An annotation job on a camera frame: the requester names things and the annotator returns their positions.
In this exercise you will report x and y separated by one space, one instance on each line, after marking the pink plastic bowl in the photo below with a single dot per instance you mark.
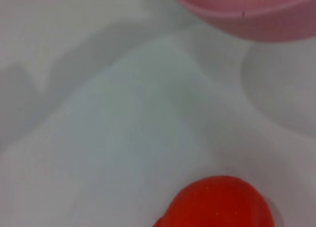
247 14

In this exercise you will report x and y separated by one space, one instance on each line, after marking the orange fruit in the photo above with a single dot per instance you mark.
217 204

